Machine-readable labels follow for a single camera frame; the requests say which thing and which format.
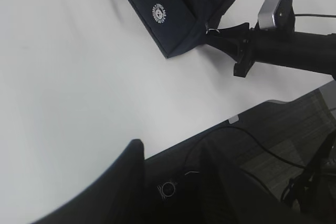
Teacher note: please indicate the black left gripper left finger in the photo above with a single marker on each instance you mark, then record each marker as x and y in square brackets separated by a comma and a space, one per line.
[115, 197]

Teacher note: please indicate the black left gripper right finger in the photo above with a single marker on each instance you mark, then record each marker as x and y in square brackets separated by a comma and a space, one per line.
[228, 195]

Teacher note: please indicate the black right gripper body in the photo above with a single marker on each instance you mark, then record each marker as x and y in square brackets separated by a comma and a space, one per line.
[241, 69]

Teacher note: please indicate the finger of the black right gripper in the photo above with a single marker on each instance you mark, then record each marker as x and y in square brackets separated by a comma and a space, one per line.
[232, 32]
[234, 47]

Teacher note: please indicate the dark blue lunch bag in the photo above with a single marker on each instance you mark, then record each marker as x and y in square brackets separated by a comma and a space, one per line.
[178, 26]

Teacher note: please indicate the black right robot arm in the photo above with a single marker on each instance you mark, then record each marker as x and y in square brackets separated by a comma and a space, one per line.
[279, 47]

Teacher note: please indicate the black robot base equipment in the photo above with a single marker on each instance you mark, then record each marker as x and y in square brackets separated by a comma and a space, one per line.
[304, 186]

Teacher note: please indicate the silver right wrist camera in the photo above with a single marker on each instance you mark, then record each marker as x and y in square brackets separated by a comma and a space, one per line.
[276, 15]

